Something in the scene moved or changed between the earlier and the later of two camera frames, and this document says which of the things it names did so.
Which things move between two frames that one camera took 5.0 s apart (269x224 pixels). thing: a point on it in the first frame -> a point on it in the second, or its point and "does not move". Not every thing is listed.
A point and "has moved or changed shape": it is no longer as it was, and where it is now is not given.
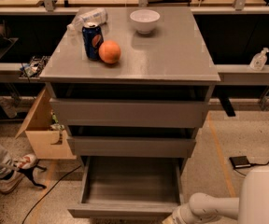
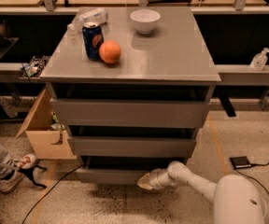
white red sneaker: [21, 161] does not move
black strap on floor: [28, 171] does not move
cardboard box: [47, 137] does not move
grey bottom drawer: [130, 188] has moved or changed shape
